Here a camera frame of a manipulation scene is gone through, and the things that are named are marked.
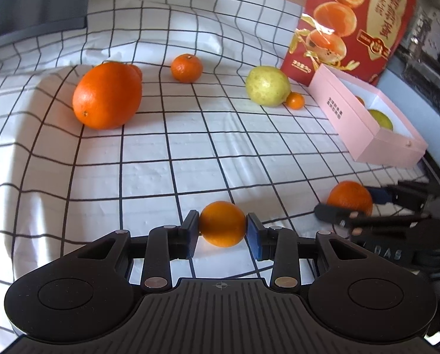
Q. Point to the mandarin with green stalk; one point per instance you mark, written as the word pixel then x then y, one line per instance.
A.
pixel 186 68

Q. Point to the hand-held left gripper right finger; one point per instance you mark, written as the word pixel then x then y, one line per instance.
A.
pixel 253 236

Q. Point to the white checked bed sheet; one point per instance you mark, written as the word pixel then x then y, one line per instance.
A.
pixel 168 147

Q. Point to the small orange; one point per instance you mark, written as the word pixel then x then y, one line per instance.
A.
pixel 360 100
pixel 138 73

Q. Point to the pink cardboard box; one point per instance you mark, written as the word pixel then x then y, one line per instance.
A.
pixel 356 118

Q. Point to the dark framed screen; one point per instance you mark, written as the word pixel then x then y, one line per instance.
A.
pixel 426 44

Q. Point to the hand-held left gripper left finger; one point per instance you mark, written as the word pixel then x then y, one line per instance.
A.
pixel 190 234

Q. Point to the tiny kumquat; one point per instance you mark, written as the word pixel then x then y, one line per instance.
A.
pixel 295 100

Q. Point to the large orange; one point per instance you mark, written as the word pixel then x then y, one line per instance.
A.
pixel 107 96

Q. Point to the yellow-green pear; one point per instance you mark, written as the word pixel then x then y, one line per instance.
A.
pixel 268 86
pixel 381 118

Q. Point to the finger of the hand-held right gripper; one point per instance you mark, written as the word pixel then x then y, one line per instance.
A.
pixel 380 195
pixel 353 217

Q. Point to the medium orange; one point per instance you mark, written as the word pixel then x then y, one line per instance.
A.
pixel 222 224
pixel 347 196

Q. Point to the red printed carton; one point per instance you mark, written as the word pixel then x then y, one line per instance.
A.
pixel 356 25

